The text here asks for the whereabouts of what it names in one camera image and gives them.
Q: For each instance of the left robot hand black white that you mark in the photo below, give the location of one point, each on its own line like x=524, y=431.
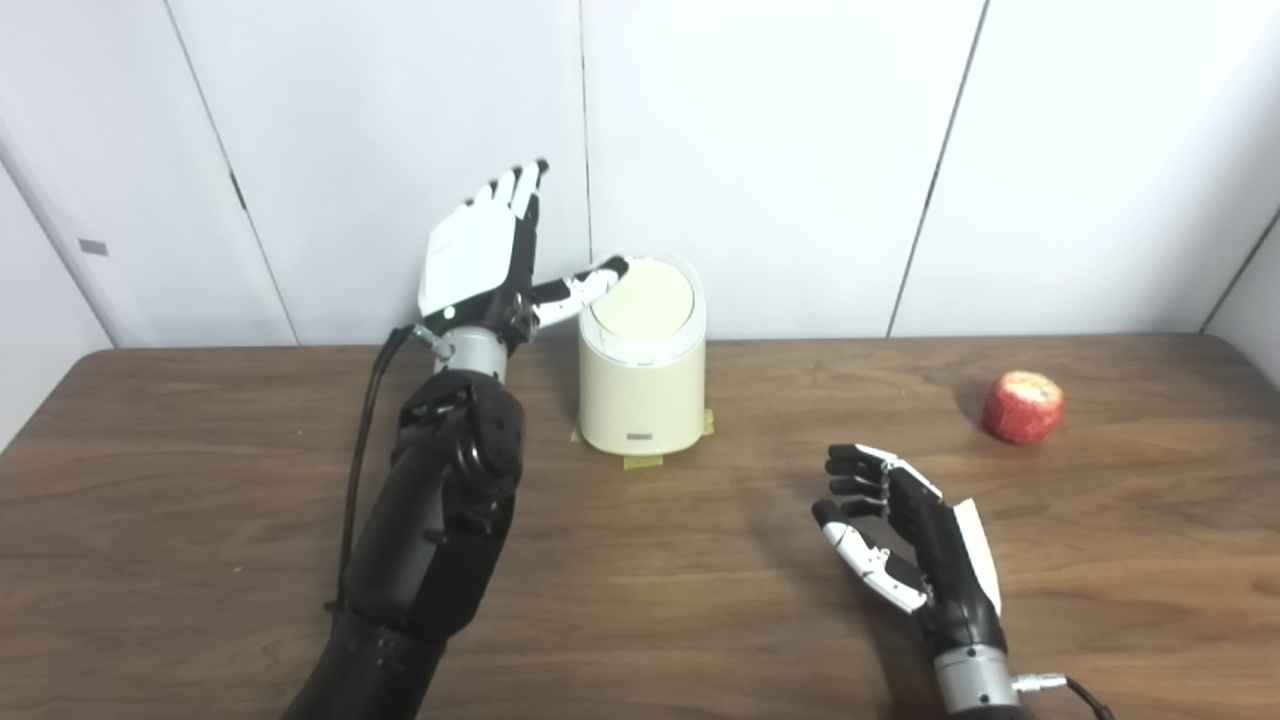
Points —
x=470, y=255

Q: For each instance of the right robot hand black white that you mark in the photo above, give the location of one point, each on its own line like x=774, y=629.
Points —
x=950, y=570

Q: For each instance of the red apple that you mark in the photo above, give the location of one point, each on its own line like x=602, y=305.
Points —
x=1023, y=408

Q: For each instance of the round cream bin lid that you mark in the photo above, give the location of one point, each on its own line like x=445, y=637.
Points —
x=645, y=300

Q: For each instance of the cream-colored bin body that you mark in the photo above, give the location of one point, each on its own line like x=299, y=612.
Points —
x=642, y=400

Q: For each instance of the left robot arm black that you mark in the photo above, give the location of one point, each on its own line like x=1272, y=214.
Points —
x=430, y=540

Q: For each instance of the small grey wall label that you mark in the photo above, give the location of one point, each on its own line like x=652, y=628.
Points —
x=93, y=247

